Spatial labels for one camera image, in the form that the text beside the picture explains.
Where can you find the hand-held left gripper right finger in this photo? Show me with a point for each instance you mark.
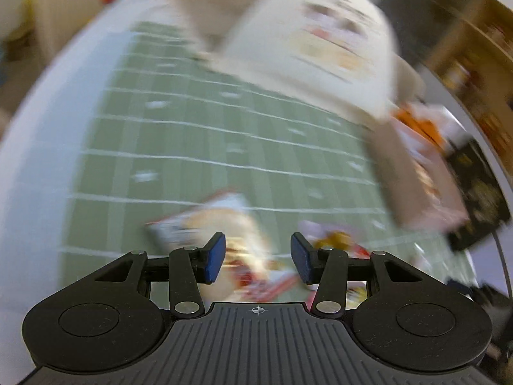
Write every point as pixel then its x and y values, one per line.
pixel 301 258

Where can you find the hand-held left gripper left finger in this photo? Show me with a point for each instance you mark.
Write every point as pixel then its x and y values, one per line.
pixel 214 256

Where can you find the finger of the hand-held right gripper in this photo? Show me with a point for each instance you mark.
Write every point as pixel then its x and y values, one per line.
pixel 459 287

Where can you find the round rice cracker packet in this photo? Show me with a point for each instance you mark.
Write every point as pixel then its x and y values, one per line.
pixel 228 224

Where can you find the pink cardboard box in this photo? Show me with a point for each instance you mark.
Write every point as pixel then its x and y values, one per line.
pixel 396 180

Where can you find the red and yellow snack packet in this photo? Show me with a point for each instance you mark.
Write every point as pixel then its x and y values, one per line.
pixel 340 240

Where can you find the black snack bag gold print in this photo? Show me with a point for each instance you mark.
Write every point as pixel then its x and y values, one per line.
pixel 481 192

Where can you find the orange tissue box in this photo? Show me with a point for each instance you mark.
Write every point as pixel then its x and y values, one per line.
pixel 419 128

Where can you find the cream printed food cover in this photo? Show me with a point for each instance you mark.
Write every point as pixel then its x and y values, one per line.
pixel 300 68

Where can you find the wooden shelf unit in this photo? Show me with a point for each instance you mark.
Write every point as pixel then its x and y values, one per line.
pixel 481 48

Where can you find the beige chair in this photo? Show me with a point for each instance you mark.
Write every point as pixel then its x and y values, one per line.
pixel 60 0

